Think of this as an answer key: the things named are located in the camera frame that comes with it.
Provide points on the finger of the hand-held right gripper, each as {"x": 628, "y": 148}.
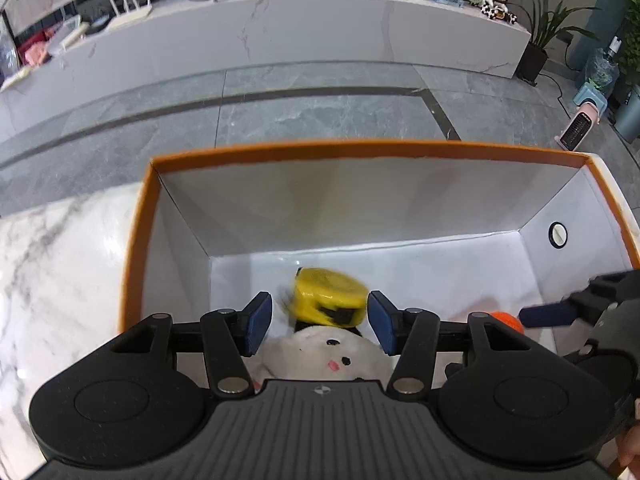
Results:
{"x": 612, "y": 285}
{"x": 547, "y": 315}

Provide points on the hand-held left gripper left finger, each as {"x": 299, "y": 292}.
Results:
{"x": 257, "y": 322}

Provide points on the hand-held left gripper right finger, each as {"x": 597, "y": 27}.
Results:
{"x": 382, "y": 322}

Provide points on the orange ball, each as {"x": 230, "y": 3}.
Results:
{"x": 505, "y": 321}

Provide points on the yellow tape measure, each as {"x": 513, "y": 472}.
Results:
{"x": 325, "y": 292}

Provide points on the orange storage box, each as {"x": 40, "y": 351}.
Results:
{"x": 350, "y": 200}

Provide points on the person's right hand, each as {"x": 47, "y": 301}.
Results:
{"x": 629, "y": 450}

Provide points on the white plush toy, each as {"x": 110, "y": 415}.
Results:
{"x": 320, "y": 360}

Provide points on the pink space heater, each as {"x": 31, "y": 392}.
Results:
{"x": 577, "y": 127}

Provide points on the grey bin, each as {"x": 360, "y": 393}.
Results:
{"x": 630, "y": 115}

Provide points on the blue stool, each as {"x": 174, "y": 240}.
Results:
{"x": 590, "y": 97}

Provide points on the blue water bottle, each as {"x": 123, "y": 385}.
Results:
{"x": 602, "y": 70}

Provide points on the potted green plant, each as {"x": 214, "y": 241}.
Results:
{"x": 542, "y": 25}

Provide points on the white marble counter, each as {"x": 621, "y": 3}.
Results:
{"x": 300, "y": 30}

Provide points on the cow print toy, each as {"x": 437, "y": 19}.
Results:
{"x": 497, "y": 9}

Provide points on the white router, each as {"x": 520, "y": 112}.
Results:
{"x": 127, "y": 10}

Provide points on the white tray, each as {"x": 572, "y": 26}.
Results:
{"x": 70, "y": 35}

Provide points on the pink cloth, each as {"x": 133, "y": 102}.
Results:
{"x": 35, "y": 52}

